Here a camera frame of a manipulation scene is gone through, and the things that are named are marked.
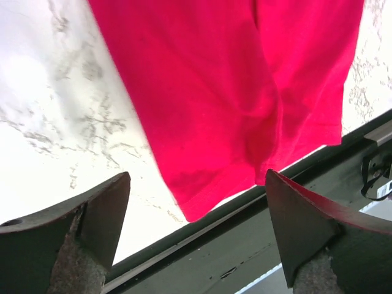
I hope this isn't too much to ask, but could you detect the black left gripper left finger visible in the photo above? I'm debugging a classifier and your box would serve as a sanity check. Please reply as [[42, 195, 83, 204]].
[[1, 172, 130, 293]]

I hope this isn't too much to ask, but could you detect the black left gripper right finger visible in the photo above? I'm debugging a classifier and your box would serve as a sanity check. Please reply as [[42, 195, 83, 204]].
[[265, 170, 391, 293]]

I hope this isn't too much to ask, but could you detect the magenta t shirt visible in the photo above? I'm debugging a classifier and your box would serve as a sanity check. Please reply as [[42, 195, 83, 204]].
[[89, 1, 364, 222]]

